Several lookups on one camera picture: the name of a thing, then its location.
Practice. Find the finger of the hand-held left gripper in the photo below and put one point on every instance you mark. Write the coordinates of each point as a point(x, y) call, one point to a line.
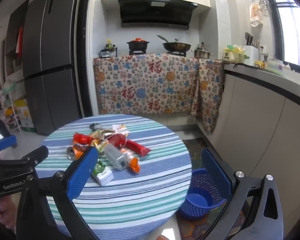
point(36, 155)
point(6, 142)

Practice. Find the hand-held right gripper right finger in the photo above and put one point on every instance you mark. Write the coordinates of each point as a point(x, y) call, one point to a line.
point(215, 172)

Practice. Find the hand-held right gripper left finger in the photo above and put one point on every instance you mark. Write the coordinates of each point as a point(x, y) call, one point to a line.
point(82, 172)

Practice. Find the crushed orange drink can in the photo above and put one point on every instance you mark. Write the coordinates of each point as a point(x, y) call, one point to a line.
point(76, 152)

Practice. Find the green white drink carton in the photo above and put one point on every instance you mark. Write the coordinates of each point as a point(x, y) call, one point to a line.
point(103, 175)

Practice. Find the yellow green snack wrapper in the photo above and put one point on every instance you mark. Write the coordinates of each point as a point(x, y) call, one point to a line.
point(98, 145)

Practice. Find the red plastic bag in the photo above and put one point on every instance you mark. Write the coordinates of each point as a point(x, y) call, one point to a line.
point(81, 138)

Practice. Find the blue plastic basket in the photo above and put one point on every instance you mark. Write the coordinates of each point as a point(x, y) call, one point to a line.
point(195, 201)

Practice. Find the gold black foil wrapper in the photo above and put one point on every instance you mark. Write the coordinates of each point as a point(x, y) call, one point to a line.
point(105, 133)

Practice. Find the white orange snack bag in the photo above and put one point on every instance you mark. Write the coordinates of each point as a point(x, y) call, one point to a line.
point(133, 163)

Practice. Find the white red yellow paper bag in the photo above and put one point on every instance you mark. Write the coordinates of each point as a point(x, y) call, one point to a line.
point(121, 129)

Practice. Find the long red snack wrapper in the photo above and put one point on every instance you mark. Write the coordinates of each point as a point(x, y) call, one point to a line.
point(137, 148)

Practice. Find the person's left hand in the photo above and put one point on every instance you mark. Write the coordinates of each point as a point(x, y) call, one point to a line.
point(3, 210)

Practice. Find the yellow white cardboard box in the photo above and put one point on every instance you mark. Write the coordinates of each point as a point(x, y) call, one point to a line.
point(25, 117)

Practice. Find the white shelf rack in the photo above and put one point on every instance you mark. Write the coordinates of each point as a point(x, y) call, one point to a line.
point(11, 100)

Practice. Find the round striped table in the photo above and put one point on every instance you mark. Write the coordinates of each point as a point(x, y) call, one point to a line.
point(145, 192)

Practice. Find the kitchen counter cabinet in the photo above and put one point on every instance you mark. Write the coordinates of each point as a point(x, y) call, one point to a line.
point(265, 130)

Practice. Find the narrow flower printed cloth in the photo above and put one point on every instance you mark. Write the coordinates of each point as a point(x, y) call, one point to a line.
point(210, 92)

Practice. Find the grey refrigerator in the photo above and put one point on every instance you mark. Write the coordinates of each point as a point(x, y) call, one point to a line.
point(52, 55)

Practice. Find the red hanging cloth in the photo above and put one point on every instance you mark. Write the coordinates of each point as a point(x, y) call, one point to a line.
point(19, 41)

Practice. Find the wide flower printed cloth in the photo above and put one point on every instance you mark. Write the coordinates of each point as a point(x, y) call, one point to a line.
point(145, 85)

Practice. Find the dark wooden shelving unit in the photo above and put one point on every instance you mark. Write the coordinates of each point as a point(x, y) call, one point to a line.
point(11, 30)

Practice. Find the small yellow container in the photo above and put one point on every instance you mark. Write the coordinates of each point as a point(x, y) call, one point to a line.
point(260, 64)

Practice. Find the steel pot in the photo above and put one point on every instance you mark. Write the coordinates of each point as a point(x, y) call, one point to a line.
point(202, 54)

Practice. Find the green yellow plastic container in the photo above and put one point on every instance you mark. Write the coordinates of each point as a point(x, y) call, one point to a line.
point(232, 53)

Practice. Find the black kitchen container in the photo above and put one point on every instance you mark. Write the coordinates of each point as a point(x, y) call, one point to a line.
point(105, 53)

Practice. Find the white knife holder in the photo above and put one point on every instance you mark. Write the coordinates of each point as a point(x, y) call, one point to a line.
point(250, 55)

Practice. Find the condiment bottles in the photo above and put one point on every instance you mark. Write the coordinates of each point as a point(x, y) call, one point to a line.
point(110, 45)

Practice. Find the wok with glass lid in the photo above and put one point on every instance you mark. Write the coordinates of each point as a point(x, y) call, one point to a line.
point(176, 46)

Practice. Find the black gas stove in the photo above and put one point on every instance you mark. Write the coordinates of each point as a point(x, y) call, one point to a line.
point(137, 52)

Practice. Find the black clay pot orange lid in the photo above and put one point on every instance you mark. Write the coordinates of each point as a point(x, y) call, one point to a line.
point(138, 45)

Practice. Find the dark framed window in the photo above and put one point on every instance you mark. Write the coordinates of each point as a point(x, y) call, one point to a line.
point(277, 30)

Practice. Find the hanging printed bag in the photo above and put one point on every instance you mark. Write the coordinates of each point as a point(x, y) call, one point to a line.
point(255, 15)

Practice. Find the black range hood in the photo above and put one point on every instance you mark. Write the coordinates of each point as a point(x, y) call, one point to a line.
point(155, 12)

